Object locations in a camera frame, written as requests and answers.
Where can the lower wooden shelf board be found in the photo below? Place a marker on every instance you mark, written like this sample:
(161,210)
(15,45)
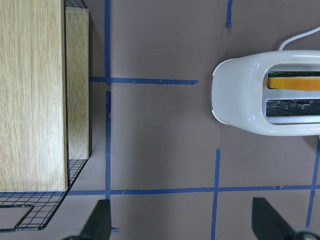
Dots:
(77,70)

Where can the white toaster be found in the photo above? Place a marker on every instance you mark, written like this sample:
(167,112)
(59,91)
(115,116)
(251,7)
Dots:
(241,98)

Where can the black wire rack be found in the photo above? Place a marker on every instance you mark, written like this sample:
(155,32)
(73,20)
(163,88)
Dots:
(38,207)

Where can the upper wooden shelf board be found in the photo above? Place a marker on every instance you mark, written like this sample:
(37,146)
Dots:
(33,126)

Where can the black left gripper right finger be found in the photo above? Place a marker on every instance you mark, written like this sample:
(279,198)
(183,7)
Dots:
(268,224)

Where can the yellow toast slice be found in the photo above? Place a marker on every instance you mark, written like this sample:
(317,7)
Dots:
(299,83)

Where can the wooden shelf board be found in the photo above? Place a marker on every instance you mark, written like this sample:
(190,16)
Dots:
(77,70)
(33,126)

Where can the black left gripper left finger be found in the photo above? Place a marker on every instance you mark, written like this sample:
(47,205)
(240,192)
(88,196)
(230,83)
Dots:
(98,225)

